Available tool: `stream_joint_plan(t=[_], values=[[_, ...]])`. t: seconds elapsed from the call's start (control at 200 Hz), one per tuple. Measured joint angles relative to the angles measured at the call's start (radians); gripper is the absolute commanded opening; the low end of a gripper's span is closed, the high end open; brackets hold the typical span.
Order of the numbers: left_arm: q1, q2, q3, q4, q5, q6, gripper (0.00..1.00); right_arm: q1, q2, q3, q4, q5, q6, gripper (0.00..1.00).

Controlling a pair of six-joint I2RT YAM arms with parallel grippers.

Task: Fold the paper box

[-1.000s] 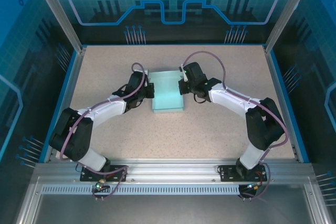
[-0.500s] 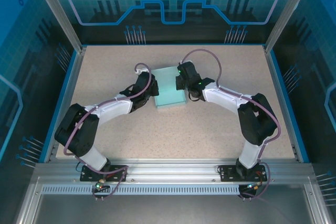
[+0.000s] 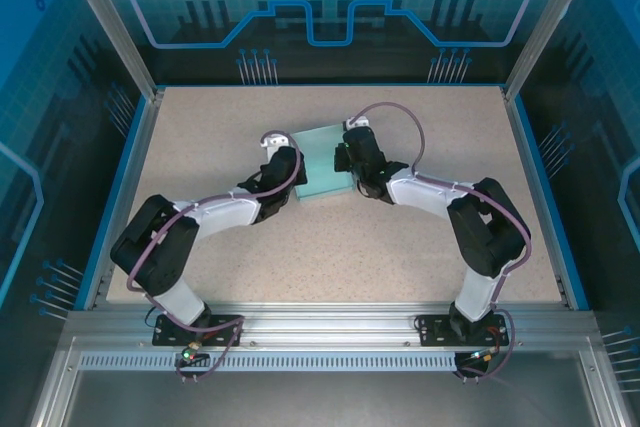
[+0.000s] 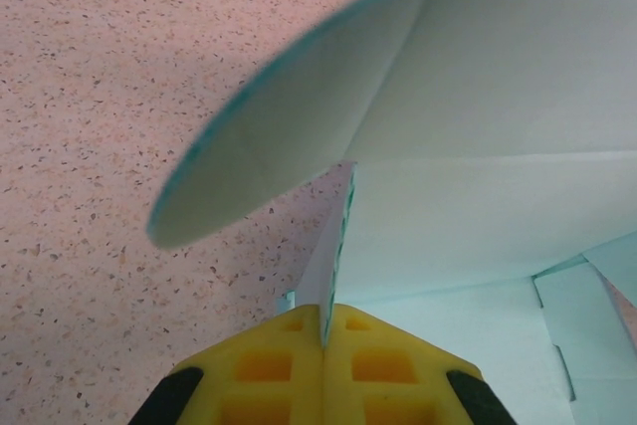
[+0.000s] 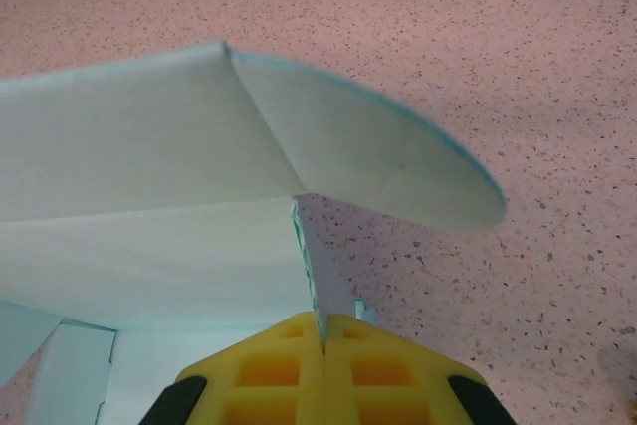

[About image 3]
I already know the light blue paper box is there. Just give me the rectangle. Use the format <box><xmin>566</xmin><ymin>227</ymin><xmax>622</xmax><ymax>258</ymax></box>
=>
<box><xmin>289</xmin><ymin>122</ymin><xmax>357</xmax><ymax>203</ymax></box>

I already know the blue table edge strip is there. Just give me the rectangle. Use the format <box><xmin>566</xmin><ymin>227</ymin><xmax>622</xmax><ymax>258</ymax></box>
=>
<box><xmin>513</xmin><ymin>94</ymin><xmax>591</xmax><ymax>311</ymax></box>
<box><xmin>73</xmin><ymin>95</ymin><xmax>151</xmax><ymax>311</ymax></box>

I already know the small green-lit circuit board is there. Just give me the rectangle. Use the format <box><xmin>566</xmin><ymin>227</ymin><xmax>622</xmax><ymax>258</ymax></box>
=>
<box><xmin>174</xmin><ymin>340</ymin><xmax>210</xmax><ymax>369</ymax></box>
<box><xmin>454</xmin><ymin>346</ymin><xmax>501</xmax><ymax>373</ymax></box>

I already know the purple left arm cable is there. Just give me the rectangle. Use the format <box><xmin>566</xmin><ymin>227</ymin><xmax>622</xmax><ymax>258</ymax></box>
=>
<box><xmin>127</xmin><ymin>131</ymin><xmax>307</xmax><ymax>383</ymax></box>

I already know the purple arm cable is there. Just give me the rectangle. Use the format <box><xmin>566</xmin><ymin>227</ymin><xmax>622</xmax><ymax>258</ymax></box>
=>
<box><xmin>127</xmin><ymin>131</ymin><xmax>307</xmax><ymax>383</ymax></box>
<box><xmin>347</xmin><ymin>102</ymin><xmax>534</xmax><ymax>383</ymax></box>

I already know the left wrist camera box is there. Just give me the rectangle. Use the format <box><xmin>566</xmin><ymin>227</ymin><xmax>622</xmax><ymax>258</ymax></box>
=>
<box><xmin>259</xmin><ymin>130</ymin><xmax>292</xmax><ymax>164</ymax></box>

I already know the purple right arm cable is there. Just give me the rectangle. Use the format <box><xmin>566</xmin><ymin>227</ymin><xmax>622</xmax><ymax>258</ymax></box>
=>
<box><xmin>347</xmin><ymin>102</ymin><xmax>534</xmax><ymax>383</ymax></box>

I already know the aluminium side rail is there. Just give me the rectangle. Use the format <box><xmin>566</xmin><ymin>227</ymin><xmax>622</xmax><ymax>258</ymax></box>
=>
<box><xmin>82</xmin><ymin>89</ymin><xmax>165</xmax><ymax>311</ymax></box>
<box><xmin>501</xmin><ymin>86</ymin><xmax>572</xmax><ymax>309</ymax></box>

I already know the aluminium frame beam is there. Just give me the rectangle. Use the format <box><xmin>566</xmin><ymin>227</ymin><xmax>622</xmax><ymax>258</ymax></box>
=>
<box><xmin>62</xmin><ymin>302</ymin><xmax>599</xmax><ymax>354</ymax></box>

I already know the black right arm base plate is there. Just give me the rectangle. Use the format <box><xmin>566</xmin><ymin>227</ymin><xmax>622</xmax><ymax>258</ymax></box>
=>
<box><xmin>417</xmin><ymin>314</ymin><xmax>507</xmax><ymax>348</ymax></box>

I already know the slotted grey cable duct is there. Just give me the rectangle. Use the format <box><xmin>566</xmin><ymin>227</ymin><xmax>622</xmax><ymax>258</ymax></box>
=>
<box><xmin>77</xmin><ymin>351</ymin><xmax>461</xmax><ymax>373</ymax></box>

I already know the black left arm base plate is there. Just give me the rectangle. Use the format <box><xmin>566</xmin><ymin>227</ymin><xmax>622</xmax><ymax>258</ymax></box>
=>
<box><xmin>152</xmin><ymin>313</ymin><xmax>246</xmax><ymax>348</ymax></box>

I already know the aluminium corner post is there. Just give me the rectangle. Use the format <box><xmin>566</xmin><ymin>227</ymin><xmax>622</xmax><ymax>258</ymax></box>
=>
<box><xmin>55</xmin><ymin>0</ymin><xmax>167</xmax><ymax>103</ymax></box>
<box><xmin>501</xmin><ymin>0</ymin><xmax>587</xmax><ymax>103</ymax></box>

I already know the grey metal lower frame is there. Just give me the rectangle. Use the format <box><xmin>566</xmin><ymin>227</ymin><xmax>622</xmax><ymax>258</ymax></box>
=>
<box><xmin>29</xmin><ymin>336</ymin><xmax>640</xmax><ymax>427</ymax></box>

